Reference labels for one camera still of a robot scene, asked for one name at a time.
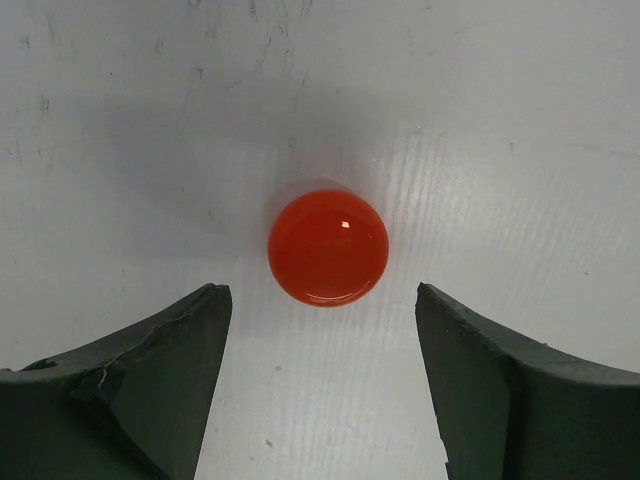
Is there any orange round charging case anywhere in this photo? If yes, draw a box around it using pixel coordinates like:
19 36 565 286
267 189 390 308

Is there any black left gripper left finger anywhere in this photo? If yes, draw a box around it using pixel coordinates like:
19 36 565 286
1 284 232 479

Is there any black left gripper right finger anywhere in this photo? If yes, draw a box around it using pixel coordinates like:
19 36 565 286
415 284 639 479

